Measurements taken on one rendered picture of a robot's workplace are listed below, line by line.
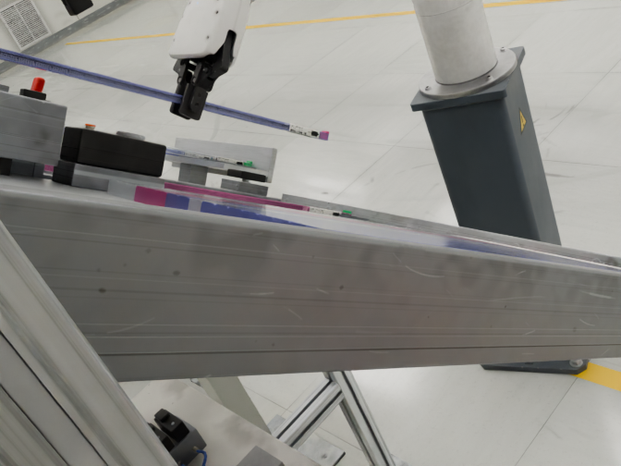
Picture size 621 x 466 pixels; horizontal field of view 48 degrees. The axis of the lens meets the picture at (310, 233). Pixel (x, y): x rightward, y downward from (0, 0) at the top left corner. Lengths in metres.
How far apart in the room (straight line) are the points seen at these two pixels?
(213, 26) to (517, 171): 0.72
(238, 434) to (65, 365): 0.76
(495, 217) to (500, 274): 1.09
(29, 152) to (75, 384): 0.38
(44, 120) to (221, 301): 0.33
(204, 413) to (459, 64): 0.77
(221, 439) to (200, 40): 0.51
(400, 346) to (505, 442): 1.27
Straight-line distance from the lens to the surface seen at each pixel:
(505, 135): 1.38
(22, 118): 0.57
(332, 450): 1.72
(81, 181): 0.57
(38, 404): 0.20
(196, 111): 0.94
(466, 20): 1.34
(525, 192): 1.45
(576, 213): 2.18
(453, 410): 1.70
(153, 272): 0.25
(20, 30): 8.83
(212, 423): 0.99
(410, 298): 0.35
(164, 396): 1.08
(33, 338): 0.20
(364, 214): 1.03
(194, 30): 0.96
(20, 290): 0.19
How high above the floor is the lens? 1.24
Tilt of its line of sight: 30 degrees down
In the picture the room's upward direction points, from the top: 25 degrees counter-clockwise
